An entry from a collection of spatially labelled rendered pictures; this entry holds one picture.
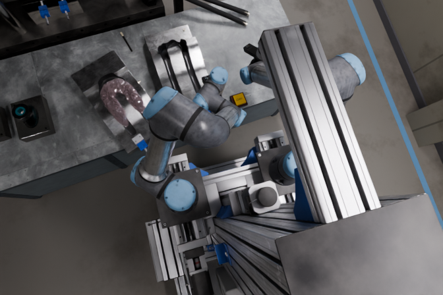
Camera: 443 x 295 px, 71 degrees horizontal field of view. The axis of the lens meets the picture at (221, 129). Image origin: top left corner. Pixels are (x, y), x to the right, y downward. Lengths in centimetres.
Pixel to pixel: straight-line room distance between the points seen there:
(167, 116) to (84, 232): 182
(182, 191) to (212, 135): 39
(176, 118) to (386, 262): 59
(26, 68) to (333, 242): 184
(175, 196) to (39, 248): 164
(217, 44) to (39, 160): 116
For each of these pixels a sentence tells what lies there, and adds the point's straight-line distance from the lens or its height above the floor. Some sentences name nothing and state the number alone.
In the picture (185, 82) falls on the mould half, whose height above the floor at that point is 88.
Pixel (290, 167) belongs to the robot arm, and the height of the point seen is 126.
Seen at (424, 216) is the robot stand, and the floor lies 203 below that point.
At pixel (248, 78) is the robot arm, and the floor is 128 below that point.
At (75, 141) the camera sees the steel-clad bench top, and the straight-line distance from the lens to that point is 181.
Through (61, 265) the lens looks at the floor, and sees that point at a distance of 265.
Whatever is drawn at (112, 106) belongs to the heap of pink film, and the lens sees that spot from 169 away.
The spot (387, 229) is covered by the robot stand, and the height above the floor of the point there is 203.
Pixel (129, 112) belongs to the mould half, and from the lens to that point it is 170.
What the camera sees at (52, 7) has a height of 89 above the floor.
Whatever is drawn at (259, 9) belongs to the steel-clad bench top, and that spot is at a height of 80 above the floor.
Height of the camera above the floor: 247
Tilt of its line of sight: 74 degrees down
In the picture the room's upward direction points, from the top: 22 degrees clockwise
